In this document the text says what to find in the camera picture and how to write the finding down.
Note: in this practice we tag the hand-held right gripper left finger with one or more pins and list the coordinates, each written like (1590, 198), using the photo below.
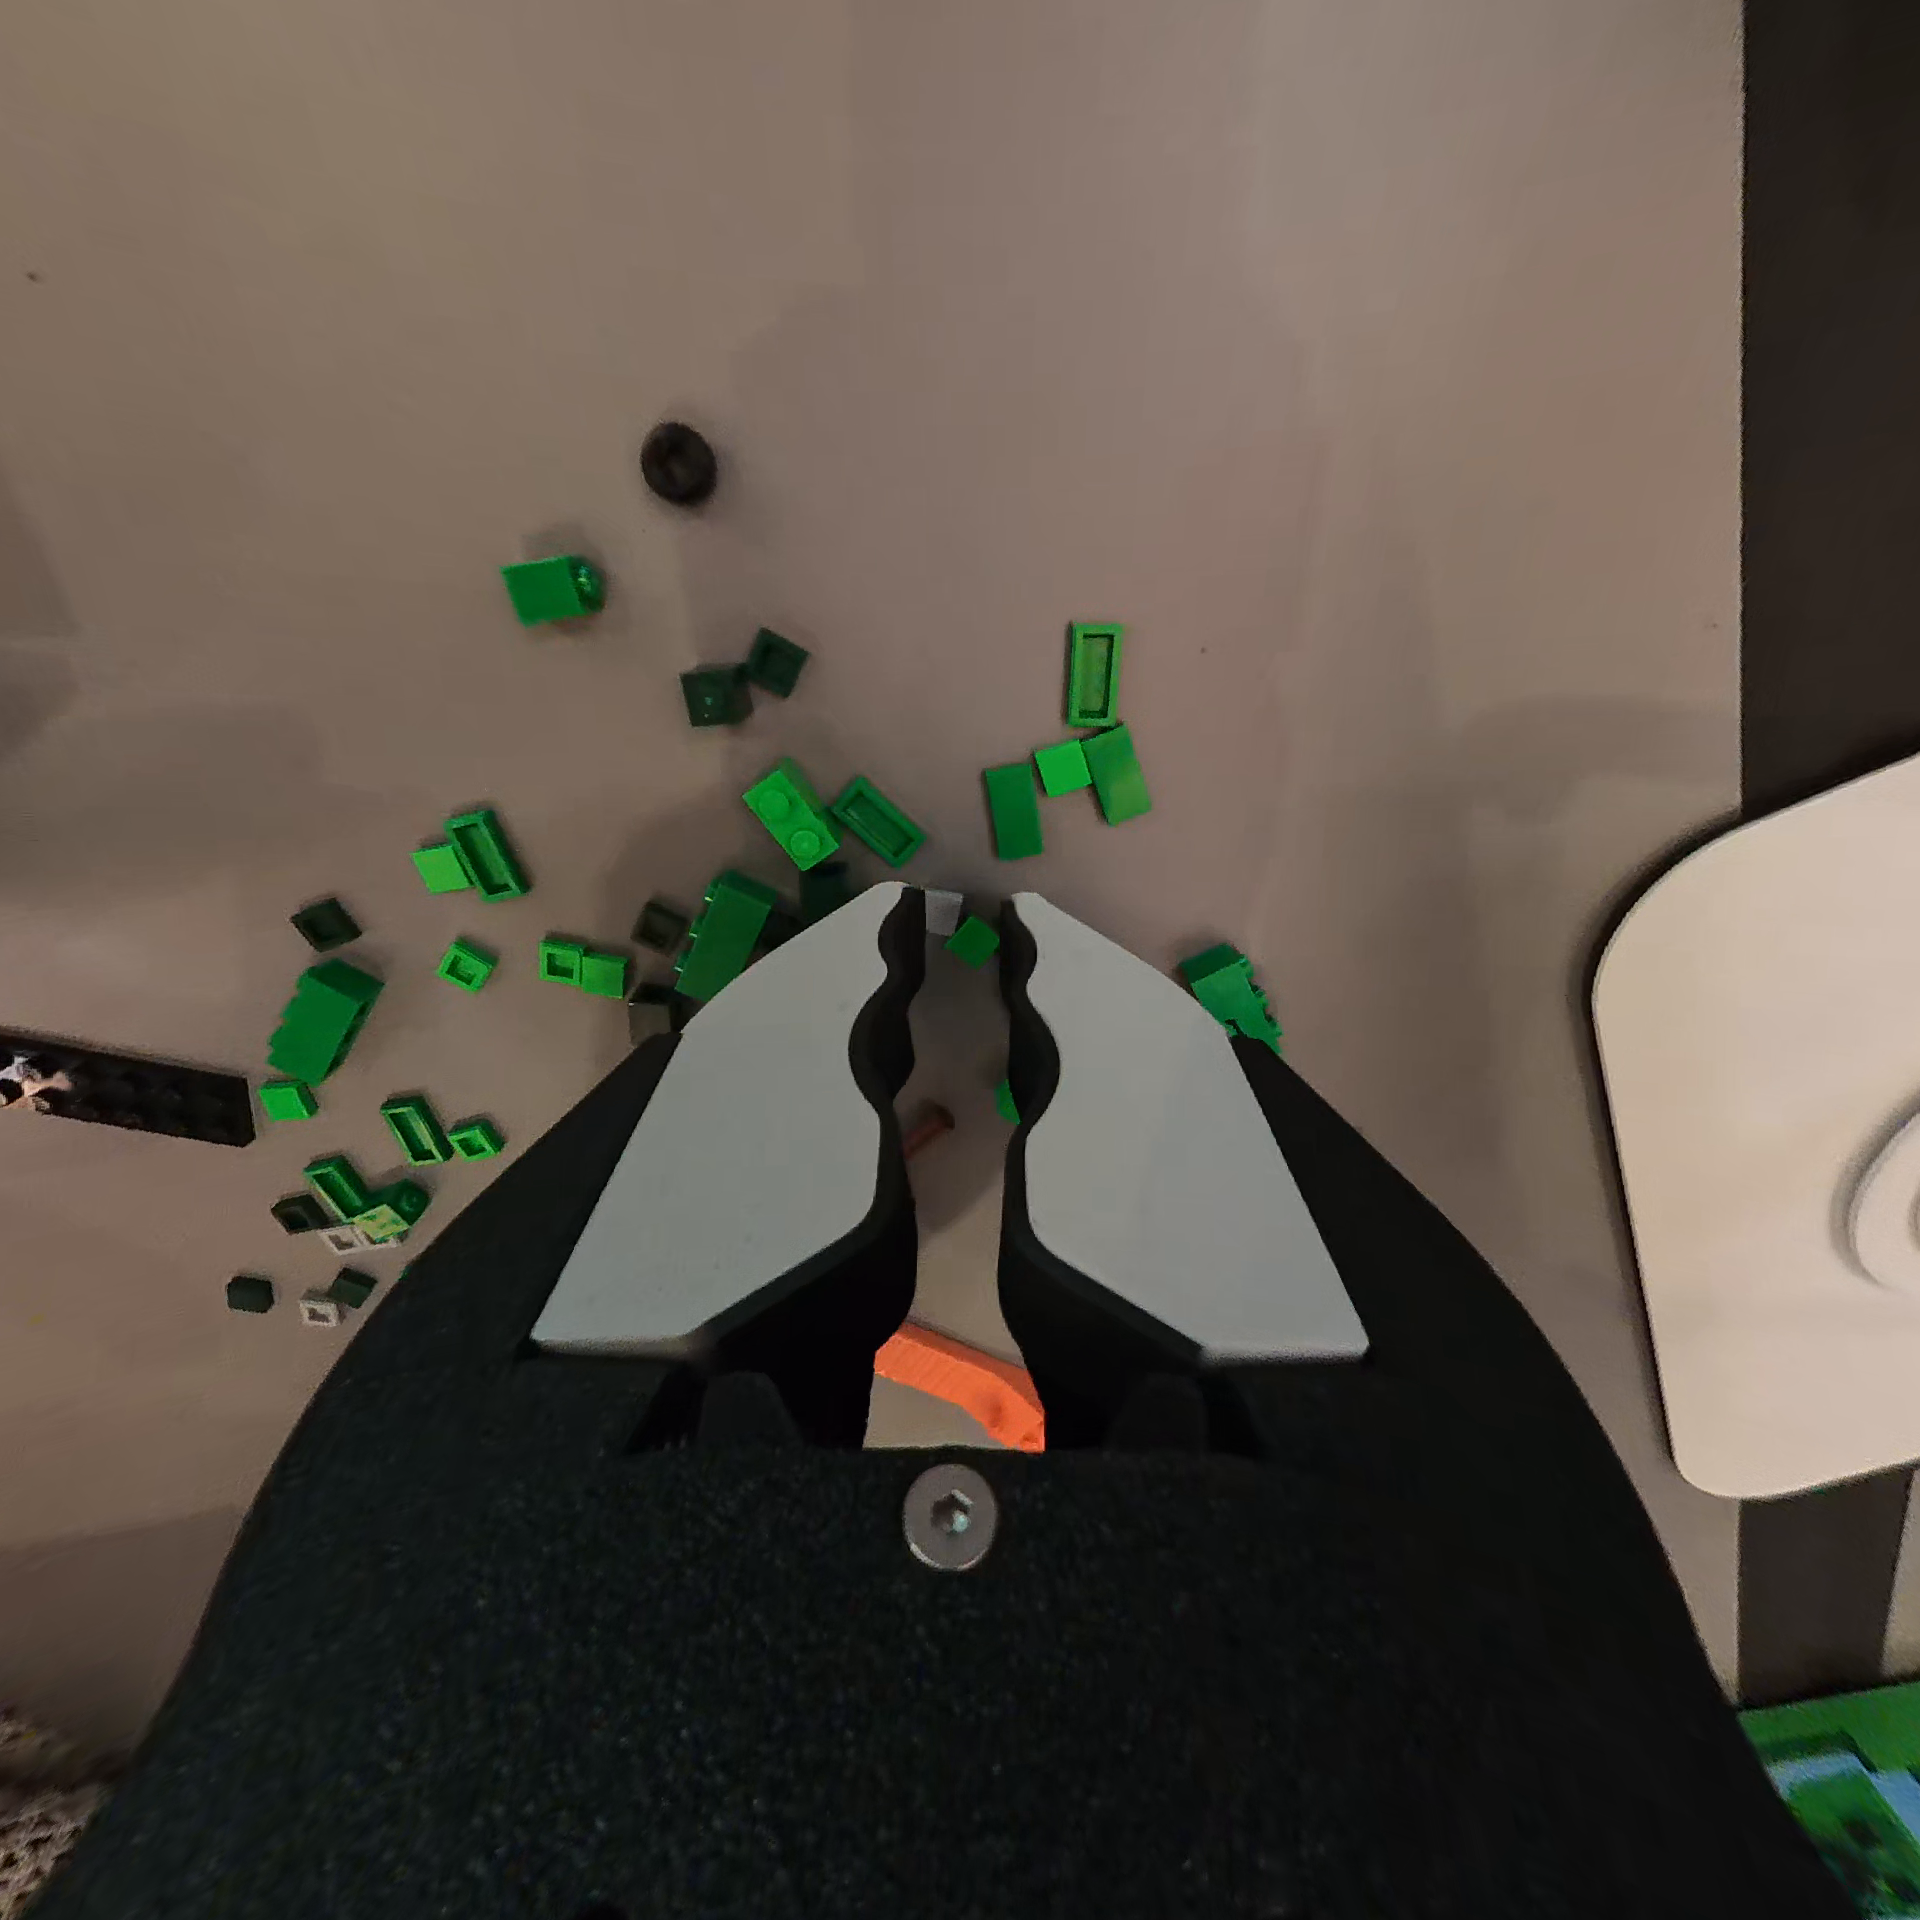
(737, 1170)

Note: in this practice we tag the small black round lego piece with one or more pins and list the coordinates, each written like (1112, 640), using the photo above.
(678, 461)

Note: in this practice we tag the black lego plate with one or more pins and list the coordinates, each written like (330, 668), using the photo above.
(153, 1101)

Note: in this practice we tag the orange brick separator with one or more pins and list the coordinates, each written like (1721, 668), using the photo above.
(963, 1373)

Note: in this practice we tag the green lego box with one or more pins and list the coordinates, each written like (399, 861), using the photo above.
(1848, 1800)

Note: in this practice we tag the white book stand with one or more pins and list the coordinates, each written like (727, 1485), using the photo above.
(1743, 1124)

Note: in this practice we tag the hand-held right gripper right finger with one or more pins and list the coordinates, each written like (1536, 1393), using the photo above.
(1170, 1187)

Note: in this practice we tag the pile of small lego pieces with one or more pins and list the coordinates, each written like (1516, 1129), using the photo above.
(324, 1020)

